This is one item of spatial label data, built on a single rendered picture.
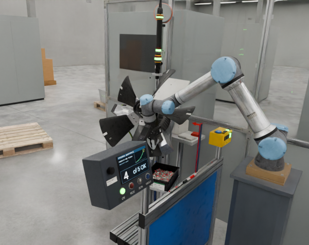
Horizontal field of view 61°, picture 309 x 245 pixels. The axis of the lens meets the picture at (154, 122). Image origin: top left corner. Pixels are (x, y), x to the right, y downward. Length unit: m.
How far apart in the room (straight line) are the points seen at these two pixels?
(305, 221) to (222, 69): 1.55
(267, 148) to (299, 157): 0.95
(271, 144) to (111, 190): 0.73
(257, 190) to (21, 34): 6.56
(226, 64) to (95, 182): 0.76
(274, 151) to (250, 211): 0.39
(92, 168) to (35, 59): 6.52
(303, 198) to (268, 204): 0.89
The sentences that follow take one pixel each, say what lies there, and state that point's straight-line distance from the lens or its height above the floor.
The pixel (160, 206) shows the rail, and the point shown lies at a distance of 1.42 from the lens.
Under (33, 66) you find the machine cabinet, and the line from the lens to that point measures 7.39.
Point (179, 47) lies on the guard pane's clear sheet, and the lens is 2.49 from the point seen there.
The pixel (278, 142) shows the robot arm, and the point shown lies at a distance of 1.29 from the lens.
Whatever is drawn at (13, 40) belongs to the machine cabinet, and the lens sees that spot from 7.18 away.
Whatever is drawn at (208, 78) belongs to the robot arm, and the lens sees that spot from 1.44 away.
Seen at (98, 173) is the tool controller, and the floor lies 1.20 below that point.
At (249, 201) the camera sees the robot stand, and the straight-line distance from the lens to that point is 1.52.
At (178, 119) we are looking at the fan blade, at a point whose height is 1.20.
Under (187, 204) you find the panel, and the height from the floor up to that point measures 0.68.
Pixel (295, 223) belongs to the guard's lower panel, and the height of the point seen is 0.33.
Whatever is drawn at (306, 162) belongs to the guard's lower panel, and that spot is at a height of 0.85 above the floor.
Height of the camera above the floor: 1.67
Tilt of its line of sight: 18 degrees down
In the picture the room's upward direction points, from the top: 2 degrees clockwise
